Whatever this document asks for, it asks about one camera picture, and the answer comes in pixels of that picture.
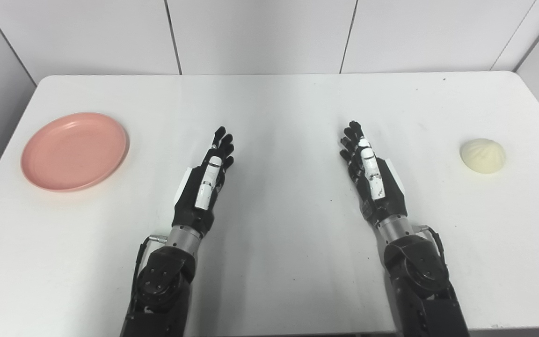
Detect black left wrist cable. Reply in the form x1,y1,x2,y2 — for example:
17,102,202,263
129,234,168,309

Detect pink round plate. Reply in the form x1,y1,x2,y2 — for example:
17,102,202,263
21,112,130,192

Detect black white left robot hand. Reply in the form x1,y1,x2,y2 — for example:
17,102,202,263
172,126,235,236

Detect white steamed bun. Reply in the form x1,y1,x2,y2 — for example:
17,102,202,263
459,138,507,175

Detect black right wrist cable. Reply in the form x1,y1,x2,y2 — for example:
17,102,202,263
415,226,449,281

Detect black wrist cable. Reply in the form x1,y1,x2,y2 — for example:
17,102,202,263
415,226,449,281
129,234,168,309

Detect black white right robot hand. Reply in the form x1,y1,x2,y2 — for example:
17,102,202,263
339,121,408,227

